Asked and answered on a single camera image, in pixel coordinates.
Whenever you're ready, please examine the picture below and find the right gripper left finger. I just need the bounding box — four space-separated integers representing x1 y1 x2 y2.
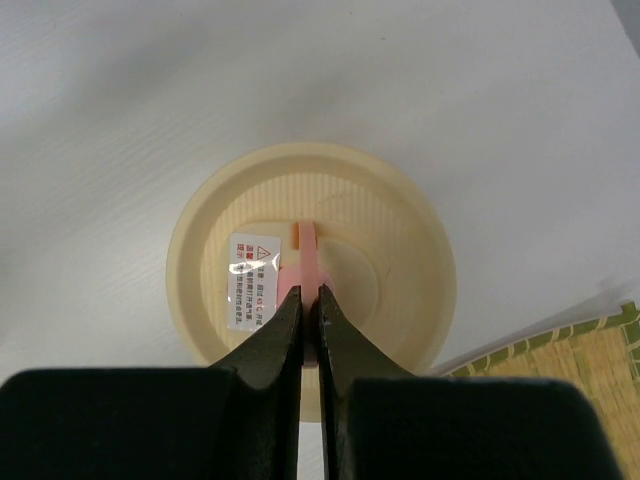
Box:
1 288 303 479

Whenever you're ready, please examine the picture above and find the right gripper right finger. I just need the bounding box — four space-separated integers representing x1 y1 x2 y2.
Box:
315 287 622 479

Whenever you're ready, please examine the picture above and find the cream lid pink handle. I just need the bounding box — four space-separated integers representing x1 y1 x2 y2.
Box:
165 143 457 424

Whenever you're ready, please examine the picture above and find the bamboo mat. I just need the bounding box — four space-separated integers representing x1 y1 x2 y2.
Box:
445 302 639 479

